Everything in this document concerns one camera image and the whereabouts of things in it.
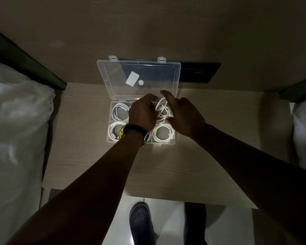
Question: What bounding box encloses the person's left hand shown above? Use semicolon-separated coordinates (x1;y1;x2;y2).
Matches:
128;94;160;133

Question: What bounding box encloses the person's right hand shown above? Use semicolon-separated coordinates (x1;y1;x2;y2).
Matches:
160;90;207;138

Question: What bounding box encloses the white cable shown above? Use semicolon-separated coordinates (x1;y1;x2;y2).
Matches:
152;124;175;144
112;102;131;121
109;121;129;141
155;97;174;122

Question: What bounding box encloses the person's left forearm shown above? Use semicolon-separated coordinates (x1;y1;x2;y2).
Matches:
6;130;149;245

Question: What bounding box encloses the person's right forearm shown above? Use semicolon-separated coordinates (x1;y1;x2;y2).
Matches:
192;124;306;245

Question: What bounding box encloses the clear plastic organizer box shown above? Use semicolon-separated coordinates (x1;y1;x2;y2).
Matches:
96;56;182;146

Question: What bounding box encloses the black wristwatch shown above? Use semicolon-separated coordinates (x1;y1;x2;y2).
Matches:
118;124;150;146

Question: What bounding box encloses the dark blue perforated shoe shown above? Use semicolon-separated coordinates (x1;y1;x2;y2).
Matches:
129;201;154;245
183;202;207;245

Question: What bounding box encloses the dark bed headboard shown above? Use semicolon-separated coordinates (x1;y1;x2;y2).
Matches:
279;74;306;103
0;25;67;91

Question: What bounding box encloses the white bed duvet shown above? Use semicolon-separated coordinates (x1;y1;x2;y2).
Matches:
0;60;56;245
292;95;306;174

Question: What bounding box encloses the black wall panel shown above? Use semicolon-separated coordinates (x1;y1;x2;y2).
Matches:
119;58;221;84

